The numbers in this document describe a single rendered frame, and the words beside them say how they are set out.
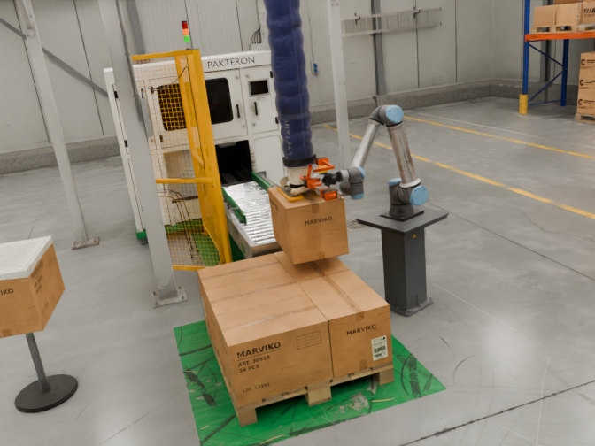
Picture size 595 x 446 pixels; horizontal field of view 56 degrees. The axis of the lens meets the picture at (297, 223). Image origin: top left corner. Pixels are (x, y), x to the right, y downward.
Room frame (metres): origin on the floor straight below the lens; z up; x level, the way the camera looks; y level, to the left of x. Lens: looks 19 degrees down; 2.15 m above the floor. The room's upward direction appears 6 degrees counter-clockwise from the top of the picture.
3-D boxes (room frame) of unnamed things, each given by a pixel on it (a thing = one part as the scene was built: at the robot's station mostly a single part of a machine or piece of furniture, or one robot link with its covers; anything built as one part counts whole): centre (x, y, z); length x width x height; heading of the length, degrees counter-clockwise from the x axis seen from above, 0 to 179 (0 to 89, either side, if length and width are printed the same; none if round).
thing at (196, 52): (4.93, 1.02, 1.05); 0.87 x 0.10 x 2.10; 68
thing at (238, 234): (5.19, 0.68, 0.50); 2.31 x 0.05 x 0.19; 16
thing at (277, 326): (3.43, 0.15, 0.34); 1.20 x 1.00 x 0.40; 16
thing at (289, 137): (3.81, -0.06, 1.80); 0.22 x 0.22 x 1.04
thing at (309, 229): (3.79, -0.07, 0.87); 0.60 x 0.40 x 0.40; 13
